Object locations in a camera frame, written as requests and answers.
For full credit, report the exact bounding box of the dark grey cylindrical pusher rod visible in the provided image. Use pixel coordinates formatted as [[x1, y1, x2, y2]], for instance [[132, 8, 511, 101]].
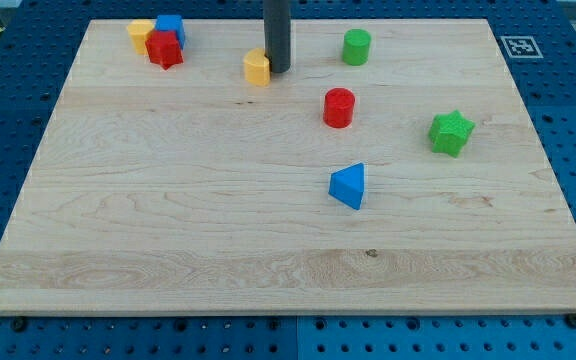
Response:
[[262, 0, 291, 73]]

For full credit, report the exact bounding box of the yellow heart block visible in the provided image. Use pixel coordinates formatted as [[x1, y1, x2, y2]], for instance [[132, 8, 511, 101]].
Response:
[[243, 48, 271, 87]]

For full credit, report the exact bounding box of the red star block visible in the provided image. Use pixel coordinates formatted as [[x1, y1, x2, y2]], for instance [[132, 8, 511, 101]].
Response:
[[145, 30, 184, 70]]

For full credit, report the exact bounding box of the green star block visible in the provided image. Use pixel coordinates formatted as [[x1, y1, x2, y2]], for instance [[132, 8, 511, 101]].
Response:
[[428, 110, 476, 158]]

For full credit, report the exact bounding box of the green cylinder block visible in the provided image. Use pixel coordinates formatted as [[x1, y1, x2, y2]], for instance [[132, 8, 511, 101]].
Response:
[[342, 28, 372, 66]]

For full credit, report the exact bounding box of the blue cube block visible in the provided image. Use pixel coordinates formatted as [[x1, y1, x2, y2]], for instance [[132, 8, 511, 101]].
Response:
[[155, 14, 186, 49]]

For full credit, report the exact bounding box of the red cylinder block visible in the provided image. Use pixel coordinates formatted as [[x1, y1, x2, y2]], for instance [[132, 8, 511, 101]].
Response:
[[323, 88, 355, 129]]

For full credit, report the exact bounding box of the yellow hexagon block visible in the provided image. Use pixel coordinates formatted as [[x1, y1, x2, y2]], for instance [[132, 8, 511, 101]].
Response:
[[126, 19, 155, 55]]

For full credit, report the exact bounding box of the blue triangle block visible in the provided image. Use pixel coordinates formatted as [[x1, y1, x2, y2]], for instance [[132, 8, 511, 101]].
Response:
[[328, 163, 365, 210]]

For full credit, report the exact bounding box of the light wooden board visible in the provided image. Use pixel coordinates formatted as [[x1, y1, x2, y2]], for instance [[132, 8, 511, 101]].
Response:
[[0, 19, 576, 317]]

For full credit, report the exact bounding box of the white fiducial marker tag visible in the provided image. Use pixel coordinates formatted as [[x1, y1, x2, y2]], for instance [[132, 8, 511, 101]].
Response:
[[501, 35, 543, 59]]

